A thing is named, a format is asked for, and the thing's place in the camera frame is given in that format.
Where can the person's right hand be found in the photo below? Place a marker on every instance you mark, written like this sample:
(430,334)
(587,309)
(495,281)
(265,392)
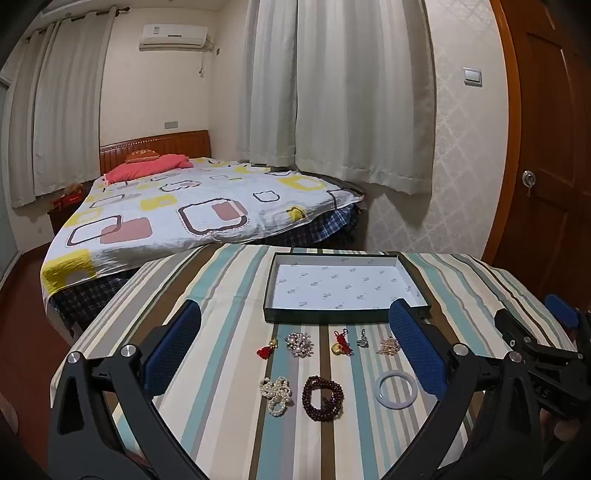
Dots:
(561,429)

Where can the wooden headboard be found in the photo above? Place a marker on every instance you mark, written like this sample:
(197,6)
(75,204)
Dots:
(184,143)

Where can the dark green shallow box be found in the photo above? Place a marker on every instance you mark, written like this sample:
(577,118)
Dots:
(332,281)

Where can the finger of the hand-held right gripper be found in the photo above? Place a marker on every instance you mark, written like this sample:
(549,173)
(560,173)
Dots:
(512,327)
(561,309)

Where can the white jade bangle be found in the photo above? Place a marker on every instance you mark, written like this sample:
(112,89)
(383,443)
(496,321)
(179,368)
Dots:
(379,392)

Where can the narrow white curtain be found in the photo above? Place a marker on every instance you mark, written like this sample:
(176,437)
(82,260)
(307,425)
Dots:
(268,78)

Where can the small red tassel charm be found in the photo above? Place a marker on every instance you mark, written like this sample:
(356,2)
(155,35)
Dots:
(265,350)

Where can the striped window curtain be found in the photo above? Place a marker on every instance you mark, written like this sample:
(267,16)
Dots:
(60,115)

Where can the wooden nightstand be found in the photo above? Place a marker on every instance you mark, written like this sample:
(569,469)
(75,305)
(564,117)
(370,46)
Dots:
(62,219)

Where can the wide white curtain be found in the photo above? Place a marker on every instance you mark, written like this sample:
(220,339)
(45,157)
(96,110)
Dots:
(364,92)

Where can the red knot gold charm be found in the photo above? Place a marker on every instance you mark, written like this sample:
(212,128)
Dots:
(341,345)

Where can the striped tablecloth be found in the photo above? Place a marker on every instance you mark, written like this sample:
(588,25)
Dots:
(221,295)

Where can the pearl cluster brooch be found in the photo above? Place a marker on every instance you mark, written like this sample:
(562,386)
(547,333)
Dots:
(299,345)

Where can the pink pillow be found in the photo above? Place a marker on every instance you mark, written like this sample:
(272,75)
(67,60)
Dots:
(147,167)

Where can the orange cushion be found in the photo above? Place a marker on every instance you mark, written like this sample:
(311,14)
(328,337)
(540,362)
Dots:
(142,155)

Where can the wall light switch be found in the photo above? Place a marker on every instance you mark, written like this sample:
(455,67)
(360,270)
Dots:
(472,77)

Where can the white patterned quilt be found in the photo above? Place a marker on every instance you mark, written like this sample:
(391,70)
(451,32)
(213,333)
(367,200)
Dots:
(194,194)

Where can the small silver pendant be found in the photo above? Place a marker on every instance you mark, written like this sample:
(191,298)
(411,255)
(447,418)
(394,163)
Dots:
(362,340)

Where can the metal door lock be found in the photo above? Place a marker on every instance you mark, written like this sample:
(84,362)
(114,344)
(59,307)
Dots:
(528,179)

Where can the white air conditioner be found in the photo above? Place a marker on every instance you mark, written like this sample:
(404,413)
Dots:
(173,36)

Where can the curtain rod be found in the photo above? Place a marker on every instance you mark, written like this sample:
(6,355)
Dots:
(69,21)

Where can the red box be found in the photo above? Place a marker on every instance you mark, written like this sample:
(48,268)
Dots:
(67,201)

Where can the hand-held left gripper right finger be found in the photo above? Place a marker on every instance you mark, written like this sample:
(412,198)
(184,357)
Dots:
(415,350)

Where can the wooden door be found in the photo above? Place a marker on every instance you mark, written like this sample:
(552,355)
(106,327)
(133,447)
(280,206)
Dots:
(549,138)

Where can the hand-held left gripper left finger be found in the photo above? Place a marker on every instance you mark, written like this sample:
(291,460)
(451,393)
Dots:
(178,341)

